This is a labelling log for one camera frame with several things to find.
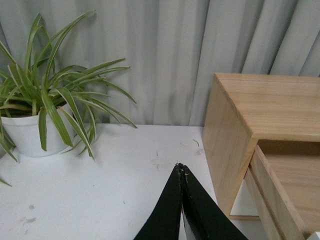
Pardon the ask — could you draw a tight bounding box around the grey curtain backdrop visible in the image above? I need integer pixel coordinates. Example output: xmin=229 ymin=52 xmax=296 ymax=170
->
xmin=0 ymin=0 xmax=320 ymax=126

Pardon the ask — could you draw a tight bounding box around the white drawer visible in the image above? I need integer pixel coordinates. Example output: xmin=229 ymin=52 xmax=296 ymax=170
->
xmin=244 ymin=140 xmax=320 ymax=240
xmin=230 ymin=181 xmax=259 ymax=217

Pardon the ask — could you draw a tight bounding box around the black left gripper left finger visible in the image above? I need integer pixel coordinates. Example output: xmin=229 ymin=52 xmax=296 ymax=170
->
xmin=135 ymin=164 xmax=183 ymax=240

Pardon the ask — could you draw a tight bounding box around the white plant pot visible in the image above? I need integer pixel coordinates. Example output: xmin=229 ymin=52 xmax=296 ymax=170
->
xmin=1 ymin=115 xmax=69 ymax=157

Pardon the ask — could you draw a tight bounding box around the wooden drawer cabinet frame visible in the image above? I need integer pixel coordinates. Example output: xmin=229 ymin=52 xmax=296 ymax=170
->
xmin=202 ymin=73 xmax=320 ymax=220

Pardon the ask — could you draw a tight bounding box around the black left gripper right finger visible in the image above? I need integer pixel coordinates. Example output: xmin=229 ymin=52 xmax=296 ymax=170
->
xmin=180 ymin=164 xmax=247 ymax=240

